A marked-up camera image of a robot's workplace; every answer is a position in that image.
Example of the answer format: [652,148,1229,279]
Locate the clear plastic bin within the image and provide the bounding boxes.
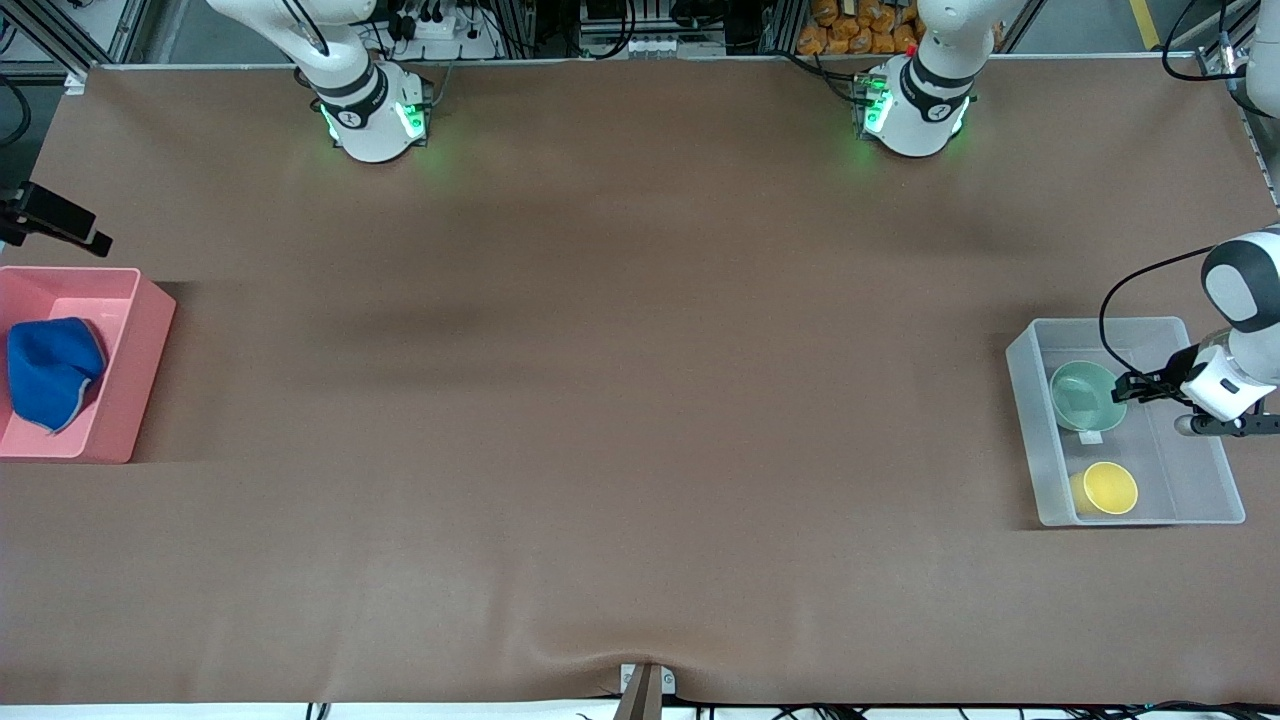
[1005,317,1247,528]

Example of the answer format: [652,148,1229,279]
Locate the blue microfibre cloth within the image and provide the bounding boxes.
[6,317,109,436]

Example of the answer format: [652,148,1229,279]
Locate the grey bracket plate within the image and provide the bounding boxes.
[620,664,677,697]

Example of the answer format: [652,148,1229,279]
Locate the table cover mat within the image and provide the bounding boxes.
[0,55,1280,706]

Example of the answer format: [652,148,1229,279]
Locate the orange snack packets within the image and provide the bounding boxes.
[797,0,926,56]

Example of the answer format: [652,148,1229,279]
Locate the mint green bowl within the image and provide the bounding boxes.
[1049,360,1128,433]

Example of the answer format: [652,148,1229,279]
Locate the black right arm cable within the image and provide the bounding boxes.
[0,72,33,153]

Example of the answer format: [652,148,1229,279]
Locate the brown mounting post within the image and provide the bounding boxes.
[613,663,664,720]

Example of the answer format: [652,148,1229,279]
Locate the pink plastic bin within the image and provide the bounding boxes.
[0,266,177,465]

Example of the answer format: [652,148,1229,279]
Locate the white power strip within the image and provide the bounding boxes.
[385,5,501,61]

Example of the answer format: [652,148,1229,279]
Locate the yellow cup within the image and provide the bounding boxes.
[1070,461,1140,518]

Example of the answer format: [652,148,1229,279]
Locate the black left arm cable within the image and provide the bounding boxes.
[1098,0,1256,381]

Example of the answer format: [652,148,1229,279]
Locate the white socket block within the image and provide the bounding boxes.
[585,33,701,59]

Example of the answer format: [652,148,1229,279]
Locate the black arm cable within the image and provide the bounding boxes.
[0,72,33,153]
[1098,0,1256,381]

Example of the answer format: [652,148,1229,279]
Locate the aluminium frame profile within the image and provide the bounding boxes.
[1195,0,1280,206]
[0,0,151,81]

